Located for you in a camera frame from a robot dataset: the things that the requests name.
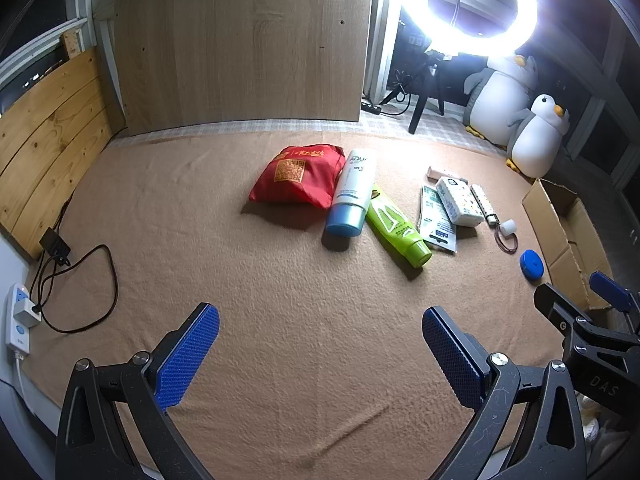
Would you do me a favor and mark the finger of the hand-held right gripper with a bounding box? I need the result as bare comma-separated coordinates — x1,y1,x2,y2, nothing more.
534,284,640,356
589,271,640,333

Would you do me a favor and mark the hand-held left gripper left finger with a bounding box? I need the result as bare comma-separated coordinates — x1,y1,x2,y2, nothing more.
55,302,221,480

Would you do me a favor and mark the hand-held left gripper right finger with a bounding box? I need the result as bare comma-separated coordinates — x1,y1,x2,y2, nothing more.
421,305,588,480

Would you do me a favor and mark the blue round lid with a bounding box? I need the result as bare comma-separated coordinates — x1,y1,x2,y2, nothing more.
520,250,546,279

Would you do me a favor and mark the cardboard box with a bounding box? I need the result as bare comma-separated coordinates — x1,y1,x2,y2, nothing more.
521,178,626,311

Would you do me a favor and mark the brown hair band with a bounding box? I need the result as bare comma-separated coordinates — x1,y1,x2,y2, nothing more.
494,227,521,255

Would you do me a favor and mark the narrow patterned stick box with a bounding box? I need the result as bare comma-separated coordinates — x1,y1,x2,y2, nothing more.
470,184,500,227

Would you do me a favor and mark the green and white sachet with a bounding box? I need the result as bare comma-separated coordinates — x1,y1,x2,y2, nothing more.
419,185,458,254

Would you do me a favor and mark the white printed tissue pack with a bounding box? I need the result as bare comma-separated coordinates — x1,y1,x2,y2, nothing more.
435,176,485,227

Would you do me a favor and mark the green cream tube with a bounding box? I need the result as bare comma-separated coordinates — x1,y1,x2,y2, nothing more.
365,185,432,267

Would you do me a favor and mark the white and blue sunscreen tube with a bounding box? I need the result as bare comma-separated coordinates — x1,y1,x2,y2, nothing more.
325,149,377,237

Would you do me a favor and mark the red fabric bag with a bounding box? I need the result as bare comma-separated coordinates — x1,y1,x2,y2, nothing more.
248,145,347,210

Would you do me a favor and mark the small penguin plush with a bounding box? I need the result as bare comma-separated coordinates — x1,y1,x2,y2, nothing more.
505,93,572,178

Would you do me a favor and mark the white power strip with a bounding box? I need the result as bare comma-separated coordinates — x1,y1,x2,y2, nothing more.
5,282,43,351

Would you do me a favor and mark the black power adapter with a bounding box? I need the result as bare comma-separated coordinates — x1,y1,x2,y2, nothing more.
39,227,72,263

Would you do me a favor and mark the checked bedsheet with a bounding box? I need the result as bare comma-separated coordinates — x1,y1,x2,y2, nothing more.
112,107,511,153

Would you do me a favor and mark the large penguin plush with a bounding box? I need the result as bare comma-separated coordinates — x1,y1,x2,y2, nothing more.
462,54,541,142

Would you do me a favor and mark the black tripod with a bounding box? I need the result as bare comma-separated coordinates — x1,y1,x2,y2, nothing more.
382,52,446,135

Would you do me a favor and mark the pine plank headboard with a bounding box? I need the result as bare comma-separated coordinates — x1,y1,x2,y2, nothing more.
0,45,116,261

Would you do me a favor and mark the black cable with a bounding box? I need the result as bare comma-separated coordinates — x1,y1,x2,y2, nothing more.
30,200,118,333

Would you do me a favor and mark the ring light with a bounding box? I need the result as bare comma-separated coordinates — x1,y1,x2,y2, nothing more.
375,0,538,58

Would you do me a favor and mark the white window frame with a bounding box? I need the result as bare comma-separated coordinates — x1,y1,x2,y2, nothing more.
362,0,401,111

